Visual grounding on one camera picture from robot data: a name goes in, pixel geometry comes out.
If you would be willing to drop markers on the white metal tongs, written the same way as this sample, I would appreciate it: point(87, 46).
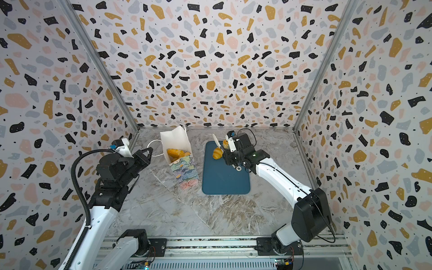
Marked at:
point(227, 154)

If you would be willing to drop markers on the rectangular pastry bread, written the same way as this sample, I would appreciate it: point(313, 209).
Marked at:
point(226, 144)

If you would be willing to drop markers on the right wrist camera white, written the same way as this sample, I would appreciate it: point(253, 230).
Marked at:
point(230, 140)

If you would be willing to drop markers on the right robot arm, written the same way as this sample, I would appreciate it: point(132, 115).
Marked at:
point(310, 214)

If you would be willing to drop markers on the teal tray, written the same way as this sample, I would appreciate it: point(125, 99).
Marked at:
point(221, 179)

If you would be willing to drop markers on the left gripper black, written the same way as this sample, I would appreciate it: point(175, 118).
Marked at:
point(140, 158)

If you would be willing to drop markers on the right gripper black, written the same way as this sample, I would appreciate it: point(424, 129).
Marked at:
point(227, 157)

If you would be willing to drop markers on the floral paper bag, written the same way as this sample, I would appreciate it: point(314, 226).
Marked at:
point(184, 170)

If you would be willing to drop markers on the small striped bun top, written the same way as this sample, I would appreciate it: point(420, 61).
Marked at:
point(217, 153)

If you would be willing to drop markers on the large seeded oval bread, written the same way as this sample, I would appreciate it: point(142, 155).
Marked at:
point(175, 154)

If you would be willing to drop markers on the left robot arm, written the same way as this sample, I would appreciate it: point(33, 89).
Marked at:
point(100, 211)

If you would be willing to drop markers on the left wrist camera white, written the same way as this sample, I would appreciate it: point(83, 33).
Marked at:
point(121, 146)

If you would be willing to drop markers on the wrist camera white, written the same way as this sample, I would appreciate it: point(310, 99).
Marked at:
point(230, 140)
point(121, 146)

